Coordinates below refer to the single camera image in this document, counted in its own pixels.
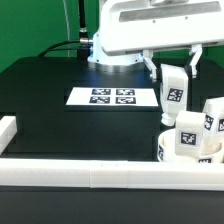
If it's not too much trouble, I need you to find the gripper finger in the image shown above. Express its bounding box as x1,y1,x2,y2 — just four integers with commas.
185,44,203,78
142,50,160,82

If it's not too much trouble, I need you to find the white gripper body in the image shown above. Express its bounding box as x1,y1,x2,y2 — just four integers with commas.
100,0,224,55

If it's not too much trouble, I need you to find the white round stool seat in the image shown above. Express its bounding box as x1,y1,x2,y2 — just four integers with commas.
157,129,224,163

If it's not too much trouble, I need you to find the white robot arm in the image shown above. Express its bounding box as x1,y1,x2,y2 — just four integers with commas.
88,0,224,79

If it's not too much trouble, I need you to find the white marker sheet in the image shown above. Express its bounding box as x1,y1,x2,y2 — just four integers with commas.
66,87,158,107

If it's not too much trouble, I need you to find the white thin cable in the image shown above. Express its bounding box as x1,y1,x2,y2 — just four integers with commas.
63,0,72,58

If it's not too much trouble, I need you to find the black cable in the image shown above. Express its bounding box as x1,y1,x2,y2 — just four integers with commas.
38,37,94,58

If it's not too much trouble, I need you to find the white front barrier wall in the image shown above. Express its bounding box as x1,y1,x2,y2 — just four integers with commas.
0,158,224,191

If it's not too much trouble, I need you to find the white barrier wall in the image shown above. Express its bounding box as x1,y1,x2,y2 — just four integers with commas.
0,116,17,155
0,158,224,191

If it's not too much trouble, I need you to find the white left barrier wall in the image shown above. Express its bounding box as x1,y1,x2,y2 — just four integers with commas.
0,116,17,155

